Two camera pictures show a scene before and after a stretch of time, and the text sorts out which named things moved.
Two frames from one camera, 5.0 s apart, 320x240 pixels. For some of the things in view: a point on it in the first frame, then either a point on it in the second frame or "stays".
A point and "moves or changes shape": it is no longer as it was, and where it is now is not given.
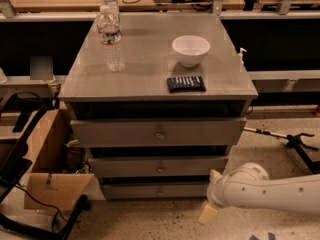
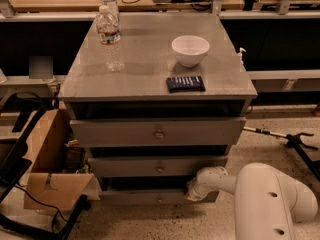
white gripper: [214, 193] -> [202, 180]
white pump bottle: [240, 56] stays
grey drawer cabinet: [163, 127] stays
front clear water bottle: [109, 35] stays
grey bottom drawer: [155, 190] moves or changes shape
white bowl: [191, 49] stays
